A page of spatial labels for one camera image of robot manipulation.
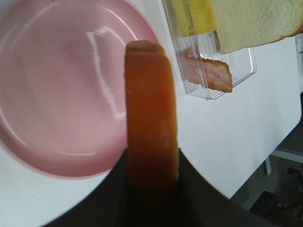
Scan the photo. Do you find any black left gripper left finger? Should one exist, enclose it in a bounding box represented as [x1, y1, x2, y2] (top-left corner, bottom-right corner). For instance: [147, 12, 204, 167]
[45, 149, 130, 227]

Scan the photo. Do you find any clear plastic right tray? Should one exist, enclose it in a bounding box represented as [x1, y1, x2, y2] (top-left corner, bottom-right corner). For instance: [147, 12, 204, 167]
[162, 0, 257, 101]

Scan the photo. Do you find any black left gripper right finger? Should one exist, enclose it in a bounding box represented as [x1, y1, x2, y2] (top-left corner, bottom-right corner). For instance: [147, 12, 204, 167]
[177, 150, 270, 227]

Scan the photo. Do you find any pink plate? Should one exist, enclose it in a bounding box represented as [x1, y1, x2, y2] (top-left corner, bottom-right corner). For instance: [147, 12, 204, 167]
[0, 0, 158, 177]

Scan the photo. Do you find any bread slice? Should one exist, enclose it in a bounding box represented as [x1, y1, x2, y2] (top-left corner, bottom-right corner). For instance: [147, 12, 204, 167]
[212, 0, 303, 54]
[125, 40, 179, 227]

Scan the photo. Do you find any bacon strip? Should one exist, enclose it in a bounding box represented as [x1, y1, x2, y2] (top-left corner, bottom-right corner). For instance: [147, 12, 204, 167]
[183, 49, 232, 93]

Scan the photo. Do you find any yellow cheese slice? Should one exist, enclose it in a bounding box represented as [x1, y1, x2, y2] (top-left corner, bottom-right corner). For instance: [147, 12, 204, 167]
[171, 0, 217, 37]

